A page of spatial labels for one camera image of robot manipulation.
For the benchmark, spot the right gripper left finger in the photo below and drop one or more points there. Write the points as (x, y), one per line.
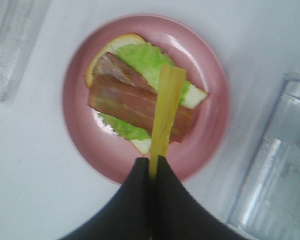
(126, 216)

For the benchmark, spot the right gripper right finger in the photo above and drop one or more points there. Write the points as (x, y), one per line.
(176, 215)

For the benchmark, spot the short bacon strip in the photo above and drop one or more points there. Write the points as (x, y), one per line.
(129, 110)

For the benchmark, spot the bread slice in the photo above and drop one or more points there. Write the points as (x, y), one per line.
(115, 45)

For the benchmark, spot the yellow cheese slice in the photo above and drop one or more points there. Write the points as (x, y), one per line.
(171, 84)

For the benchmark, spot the long bacon strip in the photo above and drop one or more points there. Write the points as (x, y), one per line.
(111, 65)

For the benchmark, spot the green lettuce leaf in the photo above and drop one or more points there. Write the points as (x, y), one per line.
(184, 116)

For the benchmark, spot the pink round plate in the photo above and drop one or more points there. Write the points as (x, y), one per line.
(112, 156)

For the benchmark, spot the right clear plastic tray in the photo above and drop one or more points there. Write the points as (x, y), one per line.
(268, 204)

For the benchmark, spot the clear plastic tray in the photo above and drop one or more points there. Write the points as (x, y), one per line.
(268, 204)
(20, 24)

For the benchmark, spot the left clear plastic tray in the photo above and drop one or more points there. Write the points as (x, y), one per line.
(20, 24)

